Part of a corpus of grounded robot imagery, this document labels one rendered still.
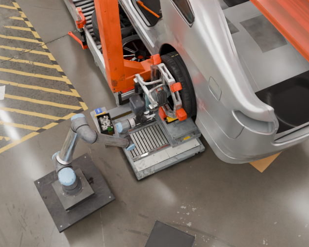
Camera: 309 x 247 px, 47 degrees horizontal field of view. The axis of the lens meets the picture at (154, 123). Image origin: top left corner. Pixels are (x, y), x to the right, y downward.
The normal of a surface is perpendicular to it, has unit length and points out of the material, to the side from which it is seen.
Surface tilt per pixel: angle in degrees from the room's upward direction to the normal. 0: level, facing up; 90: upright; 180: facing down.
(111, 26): 90
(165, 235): 0
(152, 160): 0
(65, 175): 7
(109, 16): 90
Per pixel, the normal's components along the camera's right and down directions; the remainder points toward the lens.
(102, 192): 0.00, -0.54
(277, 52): 0.17, -0.22
